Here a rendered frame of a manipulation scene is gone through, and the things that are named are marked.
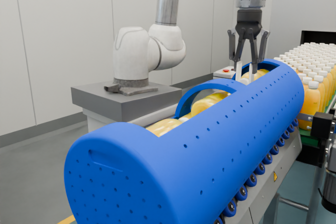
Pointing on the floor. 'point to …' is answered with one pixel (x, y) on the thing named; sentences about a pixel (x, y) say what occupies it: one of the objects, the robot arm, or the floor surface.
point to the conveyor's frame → (307, 155)
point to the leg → (271, 211)
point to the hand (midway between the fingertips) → (245, 73)
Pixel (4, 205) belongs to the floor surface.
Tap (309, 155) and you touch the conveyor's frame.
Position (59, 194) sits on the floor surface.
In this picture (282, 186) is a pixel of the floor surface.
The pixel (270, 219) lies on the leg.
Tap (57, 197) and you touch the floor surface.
